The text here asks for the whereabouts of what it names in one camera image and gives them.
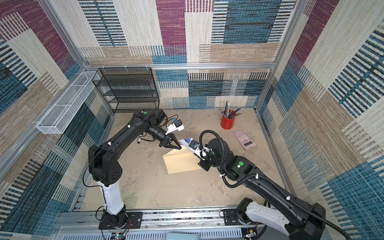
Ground white letter paper blue border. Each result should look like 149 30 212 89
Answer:
179 138 193 151

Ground tan manila envelope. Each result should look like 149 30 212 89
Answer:
163 146 201 174

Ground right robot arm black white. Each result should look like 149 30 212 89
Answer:
189 130 351 240

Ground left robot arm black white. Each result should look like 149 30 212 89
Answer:
88 109 184 229

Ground red pen cup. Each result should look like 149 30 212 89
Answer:
220 117 236 130

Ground pink calculator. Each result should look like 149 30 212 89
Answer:
234 130 257 151

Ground pens in red cup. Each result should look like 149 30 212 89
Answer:
219 101 242 120

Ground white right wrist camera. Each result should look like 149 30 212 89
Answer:
189 140 210 160

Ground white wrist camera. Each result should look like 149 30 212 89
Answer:
166 120 185 135
189 140 210 160

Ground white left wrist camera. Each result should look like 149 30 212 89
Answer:
166 120 185 135

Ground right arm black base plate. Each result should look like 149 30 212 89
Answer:
221 209 250 226

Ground black mesh wire shelf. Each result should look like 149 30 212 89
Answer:
92 67 160 114

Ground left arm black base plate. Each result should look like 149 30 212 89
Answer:
99 212 143 230

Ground white mesh wire basket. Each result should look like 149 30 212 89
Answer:
36 72 96 135

